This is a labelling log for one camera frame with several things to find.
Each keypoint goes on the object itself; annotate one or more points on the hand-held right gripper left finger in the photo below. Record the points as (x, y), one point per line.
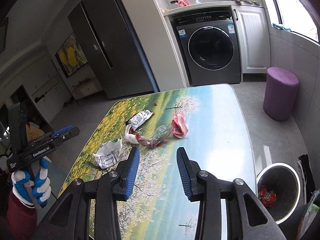
(131, 175)

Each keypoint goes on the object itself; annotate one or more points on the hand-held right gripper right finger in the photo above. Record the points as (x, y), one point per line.
(183, 175)

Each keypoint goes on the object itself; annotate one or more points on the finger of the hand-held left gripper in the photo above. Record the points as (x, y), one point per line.
(47, 142)
(70, 130)

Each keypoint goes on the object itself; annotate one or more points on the red snack bag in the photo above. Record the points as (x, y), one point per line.
(267, 195)

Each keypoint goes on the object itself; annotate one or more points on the grey trash bin white rim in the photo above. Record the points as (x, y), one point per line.
(282, 180)

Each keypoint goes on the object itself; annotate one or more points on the person's left forearm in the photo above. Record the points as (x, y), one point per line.
(20, 217)

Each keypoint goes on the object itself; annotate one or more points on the person's left hand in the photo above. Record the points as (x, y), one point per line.
(42, 182)

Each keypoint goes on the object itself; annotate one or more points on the yellow cloth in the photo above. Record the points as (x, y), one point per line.
(33, 132)

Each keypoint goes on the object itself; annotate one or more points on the white bag with green label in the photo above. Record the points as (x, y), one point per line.
(107, 155)

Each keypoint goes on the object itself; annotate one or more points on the white storage cabinet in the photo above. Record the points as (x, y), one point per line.
(50, 100)

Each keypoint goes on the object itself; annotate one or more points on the red strip wrapper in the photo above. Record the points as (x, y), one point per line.
(148, 142)

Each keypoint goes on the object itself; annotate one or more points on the white crumpled tissue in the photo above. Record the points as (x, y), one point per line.
(130, 137)

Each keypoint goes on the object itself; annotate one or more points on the low white cabinet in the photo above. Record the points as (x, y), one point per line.
(87, 90)

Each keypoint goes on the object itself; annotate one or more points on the pink crumpled wrapper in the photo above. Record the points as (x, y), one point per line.
(178, 126)

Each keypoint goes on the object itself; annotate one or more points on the black and white printed wrapper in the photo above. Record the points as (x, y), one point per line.
(140, 118)

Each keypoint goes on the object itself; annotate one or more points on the dark refrigerator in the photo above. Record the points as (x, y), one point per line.
(117, 42)

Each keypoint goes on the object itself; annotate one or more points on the black plastic bags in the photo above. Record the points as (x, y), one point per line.
(306, 172)

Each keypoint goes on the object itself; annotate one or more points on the purple round stool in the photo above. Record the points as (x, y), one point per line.
(281, 95)

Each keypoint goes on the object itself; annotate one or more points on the grey washing machine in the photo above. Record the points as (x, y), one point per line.
(210, 47)

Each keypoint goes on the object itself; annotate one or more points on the printed plastic bag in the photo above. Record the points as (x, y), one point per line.
(310, 211)

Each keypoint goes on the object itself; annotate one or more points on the white cabinet door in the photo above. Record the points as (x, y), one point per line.
(252, 42)

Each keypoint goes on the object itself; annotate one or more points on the glass jar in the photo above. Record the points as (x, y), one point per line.
(174, 4)

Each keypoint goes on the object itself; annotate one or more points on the white countertop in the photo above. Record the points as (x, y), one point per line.
(200, 5)

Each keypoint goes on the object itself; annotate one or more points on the pink detergent bottle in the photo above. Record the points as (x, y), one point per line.
(182, 1)

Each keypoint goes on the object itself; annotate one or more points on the blue cloth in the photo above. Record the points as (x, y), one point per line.
(281, 27)

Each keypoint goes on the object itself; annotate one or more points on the window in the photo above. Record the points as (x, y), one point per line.
(295, 10)

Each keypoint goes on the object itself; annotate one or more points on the framed wall picture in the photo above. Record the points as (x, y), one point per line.
(71, 55)

